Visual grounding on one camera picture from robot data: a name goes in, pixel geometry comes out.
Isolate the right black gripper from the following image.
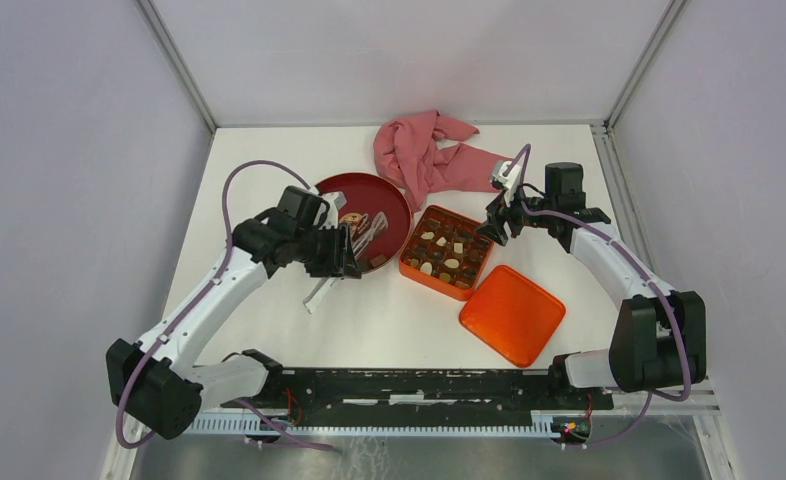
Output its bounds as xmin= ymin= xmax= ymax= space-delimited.
xmin=474 ymin=180 xmax=556 ymax=247

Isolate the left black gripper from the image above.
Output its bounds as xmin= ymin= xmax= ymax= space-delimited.
xmin=294 ymin=221 xmax=362 ymax=279

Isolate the orange chocolate box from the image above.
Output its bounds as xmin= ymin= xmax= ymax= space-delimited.
xmin=398 ymin=205 xmax=494 ymax=302

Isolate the round dark red plate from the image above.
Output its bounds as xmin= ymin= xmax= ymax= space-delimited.
xmin=316 ymin=172 xmax=412 ymax=274

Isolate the orange box lid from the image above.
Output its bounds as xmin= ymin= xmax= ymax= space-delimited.
xmin=458 ymin=265 xmax=566 ymax=368

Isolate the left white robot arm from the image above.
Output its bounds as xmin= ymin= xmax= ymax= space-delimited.
xmin=105 ymin=186 xmax=362 ymax=448

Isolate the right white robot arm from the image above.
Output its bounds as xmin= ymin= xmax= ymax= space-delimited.
xmin=477 ymin=160 xmax=707 ymax=408

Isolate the pink cloth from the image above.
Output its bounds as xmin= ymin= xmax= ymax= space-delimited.
xmin=372 ymin=110 xmax=507 ymax=213

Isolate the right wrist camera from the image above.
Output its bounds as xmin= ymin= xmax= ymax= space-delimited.
xmin=490 ymin=160 xmax=523 ymax=207

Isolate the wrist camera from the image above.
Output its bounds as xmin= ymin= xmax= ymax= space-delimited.
xmin=490 ymin=160 xmax=523 ymax=207
xmin=321 ymin=191 xmax=346 ymax=227

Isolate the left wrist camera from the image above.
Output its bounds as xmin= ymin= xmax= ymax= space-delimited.
xmin=321 ymin=191 xmax=346 ymax=227

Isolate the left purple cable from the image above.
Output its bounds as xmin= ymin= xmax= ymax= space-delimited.
xmin=114 ymin=159 xmax=315 ymax=450

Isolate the purple cable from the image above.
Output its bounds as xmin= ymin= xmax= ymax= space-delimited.
xmin=114 ymin=159 xmax=315 ymax=450
xmin=505 ymin=143 xmax=694 ymax=403

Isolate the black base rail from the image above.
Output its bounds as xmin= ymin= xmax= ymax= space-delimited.
xmin=248 ymin=368 xmax=614 ymax=427

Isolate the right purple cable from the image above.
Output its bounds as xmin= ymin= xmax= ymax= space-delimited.
xmin=505 ymin=143 xmax=694 ymax=403

